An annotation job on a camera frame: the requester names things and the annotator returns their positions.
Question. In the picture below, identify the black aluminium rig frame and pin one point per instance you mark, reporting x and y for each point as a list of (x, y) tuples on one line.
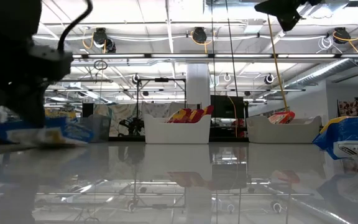
[(162, 80)]

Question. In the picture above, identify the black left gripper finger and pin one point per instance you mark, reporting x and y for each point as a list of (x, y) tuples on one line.
[(31, 105)]

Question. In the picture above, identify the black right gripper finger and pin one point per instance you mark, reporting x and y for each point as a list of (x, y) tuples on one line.
[(286, 12)]

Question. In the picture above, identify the black background robot arm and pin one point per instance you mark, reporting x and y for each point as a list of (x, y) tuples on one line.
[(134, 126)]

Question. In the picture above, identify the black monitor screen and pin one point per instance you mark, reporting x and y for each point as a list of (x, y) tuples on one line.
[(239, 107)]

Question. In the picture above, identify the pale grey plastic bin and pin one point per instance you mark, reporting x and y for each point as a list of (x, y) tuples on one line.
[(291, 133)]

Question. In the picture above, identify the orange chicken ramen packet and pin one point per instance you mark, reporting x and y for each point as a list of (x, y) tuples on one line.
[(281, 118)]

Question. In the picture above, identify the patterned wall picture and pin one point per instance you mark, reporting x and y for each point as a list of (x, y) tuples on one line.
[(354, 108)]

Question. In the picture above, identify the silver ventilation duct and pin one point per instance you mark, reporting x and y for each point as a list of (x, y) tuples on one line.
[(322, 74)]

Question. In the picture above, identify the black speaker box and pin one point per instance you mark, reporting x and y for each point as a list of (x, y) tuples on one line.
[(88, 110)]

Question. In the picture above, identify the long ceiling light bar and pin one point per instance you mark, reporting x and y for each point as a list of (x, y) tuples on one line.
[(117, 56)]

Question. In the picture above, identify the red roast beef ramen packet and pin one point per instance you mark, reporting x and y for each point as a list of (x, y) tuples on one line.
[(193, 115), (207, 111), (176, 116)]

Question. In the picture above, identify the white plastic bin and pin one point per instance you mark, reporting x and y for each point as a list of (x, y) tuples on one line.
[(176, 133)]

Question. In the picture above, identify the left clear bin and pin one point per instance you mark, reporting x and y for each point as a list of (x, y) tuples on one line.
[(99, 129)]

